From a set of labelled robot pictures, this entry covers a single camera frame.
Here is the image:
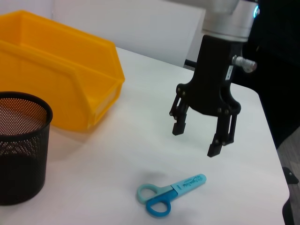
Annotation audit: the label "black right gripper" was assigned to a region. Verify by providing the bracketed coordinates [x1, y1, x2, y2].
[169, 35, 243, 157]

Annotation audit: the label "blue scissors with sheath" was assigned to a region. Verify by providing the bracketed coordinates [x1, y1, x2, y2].
[136, 173, 208, 218]

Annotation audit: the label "black mesh pen cup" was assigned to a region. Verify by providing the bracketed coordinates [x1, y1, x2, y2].
[0, 91, 53, 206]

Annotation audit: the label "yellow plastic bin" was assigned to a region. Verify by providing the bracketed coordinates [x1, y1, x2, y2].
[0, 9, 126, 132]

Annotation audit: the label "right gripper cable with plug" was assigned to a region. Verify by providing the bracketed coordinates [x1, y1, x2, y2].
[232, 55, 258, 73]

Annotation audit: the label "black metal frame part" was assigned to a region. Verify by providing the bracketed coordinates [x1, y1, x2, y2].
[282, 166, 300, 184]

